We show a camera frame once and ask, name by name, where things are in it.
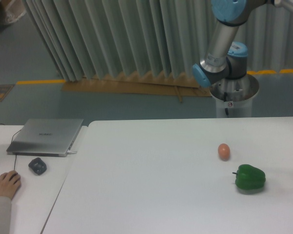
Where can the pale green pleated curtain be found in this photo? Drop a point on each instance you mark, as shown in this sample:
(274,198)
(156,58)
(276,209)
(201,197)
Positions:
(88,38)

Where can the brown cardboard sheet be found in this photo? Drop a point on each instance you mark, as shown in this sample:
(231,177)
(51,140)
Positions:
(124,87)

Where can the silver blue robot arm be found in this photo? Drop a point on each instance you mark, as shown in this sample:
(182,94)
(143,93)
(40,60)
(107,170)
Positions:
(224,67)

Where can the dark grey small device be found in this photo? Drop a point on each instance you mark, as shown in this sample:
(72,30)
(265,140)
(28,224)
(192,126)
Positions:
(38,166)

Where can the silver closed laptop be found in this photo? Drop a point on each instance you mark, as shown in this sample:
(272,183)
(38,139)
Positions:
(46,137)

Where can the green bell pepper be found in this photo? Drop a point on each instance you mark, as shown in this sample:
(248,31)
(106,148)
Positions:
(248,177)

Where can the grey sleeved forearm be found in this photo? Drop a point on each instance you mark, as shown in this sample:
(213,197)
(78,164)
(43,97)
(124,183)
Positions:
(5,215)

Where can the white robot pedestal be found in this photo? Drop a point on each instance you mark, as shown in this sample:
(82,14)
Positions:
(233,109)

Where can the clear plastic bag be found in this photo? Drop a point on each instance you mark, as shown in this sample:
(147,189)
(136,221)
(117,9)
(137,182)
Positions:
(11,11)

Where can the person's right hand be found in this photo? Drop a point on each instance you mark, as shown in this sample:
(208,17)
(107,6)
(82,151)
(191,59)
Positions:
(7,189)

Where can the brown egg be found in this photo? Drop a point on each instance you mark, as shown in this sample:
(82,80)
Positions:
(224,151)

